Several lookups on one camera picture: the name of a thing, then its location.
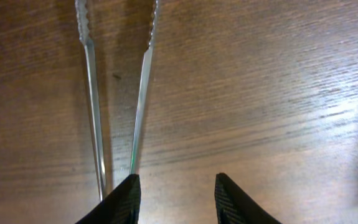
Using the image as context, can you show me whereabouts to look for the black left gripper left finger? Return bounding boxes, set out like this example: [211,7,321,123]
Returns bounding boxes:
[77,174,141,224]

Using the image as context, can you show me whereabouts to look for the steel kitchen tongs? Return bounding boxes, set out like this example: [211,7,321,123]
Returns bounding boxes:
[75,0,160,200]

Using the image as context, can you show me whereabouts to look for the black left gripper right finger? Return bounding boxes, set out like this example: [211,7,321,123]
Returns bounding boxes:
[214,173,280,224]

